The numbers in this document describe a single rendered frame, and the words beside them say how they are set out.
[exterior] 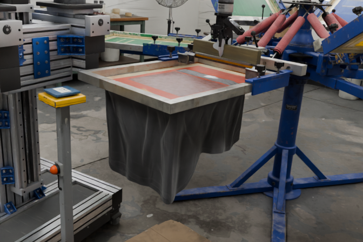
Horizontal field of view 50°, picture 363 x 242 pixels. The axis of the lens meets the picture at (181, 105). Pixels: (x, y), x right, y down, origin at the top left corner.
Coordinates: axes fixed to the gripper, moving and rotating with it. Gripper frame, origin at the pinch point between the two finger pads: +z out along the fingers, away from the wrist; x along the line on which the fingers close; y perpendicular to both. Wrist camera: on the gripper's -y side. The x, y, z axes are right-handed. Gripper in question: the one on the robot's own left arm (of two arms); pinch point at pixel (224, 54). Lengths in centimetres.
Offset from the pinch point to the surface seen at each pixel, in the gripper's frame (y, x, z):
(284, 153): -5, -71, 73
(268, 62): -15.9, -16.1, 3.2
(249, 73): -20.6, 7.1, 5.0
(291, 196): -14, -75, 104
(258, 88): -30.5, 13.8, 8.6
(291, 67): -29.1, -16.1, 2.8
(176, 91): -10.2, 43.3, 10.1
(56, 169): 10, 87, 40
